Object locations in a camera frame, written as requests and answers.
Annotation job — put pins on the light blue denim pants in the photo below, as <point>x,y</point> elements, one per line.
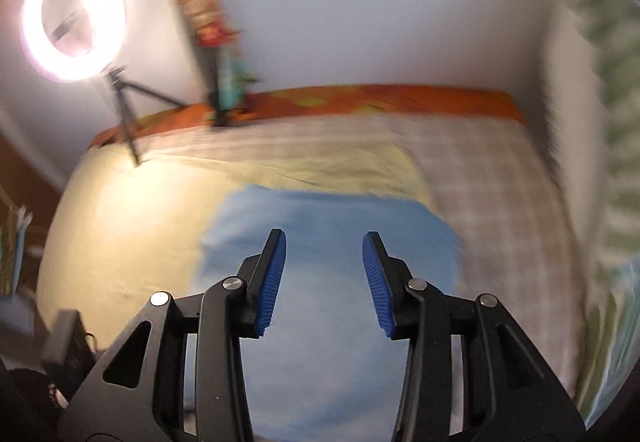
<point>325,372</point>

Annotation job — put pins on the beige plaid blanket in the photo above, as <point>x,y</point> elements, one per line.
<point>500,202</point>

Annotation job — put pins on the black box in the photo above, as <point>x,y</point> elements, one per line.
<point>67,347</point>

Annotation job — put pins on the black tripod stand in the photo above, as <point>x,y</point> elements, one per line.
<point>125,117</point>

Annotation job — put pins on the green striped pillow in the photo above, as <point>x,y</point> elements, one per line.
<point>620,147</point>

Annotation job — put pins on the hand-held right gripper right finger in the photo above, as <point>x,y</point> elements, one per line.
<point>375,282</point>

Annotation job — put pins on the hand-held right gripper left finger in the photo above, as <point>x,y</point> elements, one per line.
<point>272,282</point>

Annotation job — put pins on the orange leaf print mattress cover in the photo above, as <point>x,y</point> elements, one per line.
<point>400,97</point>

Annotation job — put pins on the folded black silver stand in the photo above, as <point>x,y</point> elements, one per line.
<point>217,92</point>

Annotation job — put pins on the white fringed towel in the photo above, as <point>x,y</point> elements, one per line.
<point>565,122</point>

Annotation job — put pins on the teal paper stack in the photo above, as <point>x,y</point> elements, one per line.
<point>12,257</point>

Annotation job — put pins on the yellow striped bed sheet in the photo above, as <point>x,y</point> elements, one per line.
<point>125,232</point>

